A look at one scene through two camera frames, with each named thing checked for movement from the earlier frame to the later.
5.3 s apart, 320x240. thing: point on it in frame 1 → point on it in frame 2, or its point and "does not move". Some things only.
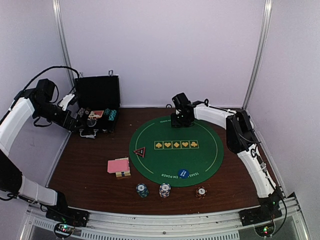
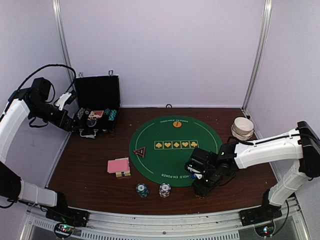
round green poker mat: [176, 156] does not move
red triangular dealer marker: [140, 151] does not move
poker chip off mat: [164, 190] does not move
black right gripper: [175, 122] → [202, 190]
